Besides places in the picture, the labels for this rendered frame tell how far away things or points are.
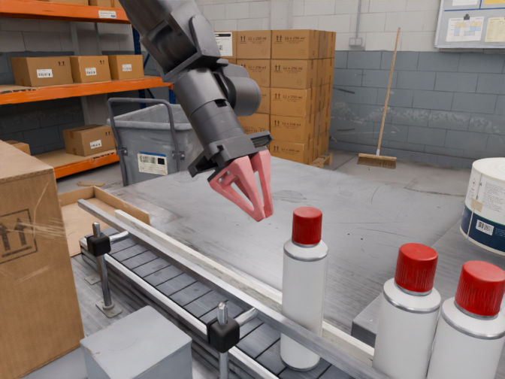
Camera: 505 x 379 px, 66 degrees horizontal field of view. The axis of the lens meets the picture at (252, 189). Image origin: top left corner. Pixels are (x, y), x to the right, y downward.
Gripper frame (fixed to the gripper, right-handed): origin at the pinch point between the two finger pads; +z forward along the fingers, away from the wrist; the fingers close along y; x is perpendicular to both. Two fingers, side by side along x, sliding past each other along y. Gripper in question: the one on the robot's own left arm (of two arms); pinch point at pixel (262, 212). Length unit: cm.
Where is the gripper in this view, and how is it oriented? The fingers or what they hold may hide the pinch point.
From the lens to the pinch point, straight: 47.9
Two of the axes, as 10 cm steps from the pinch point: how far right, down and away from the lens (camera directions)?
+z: 4.7, 8.7, -1.6
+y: 6.9, -2.5, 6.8
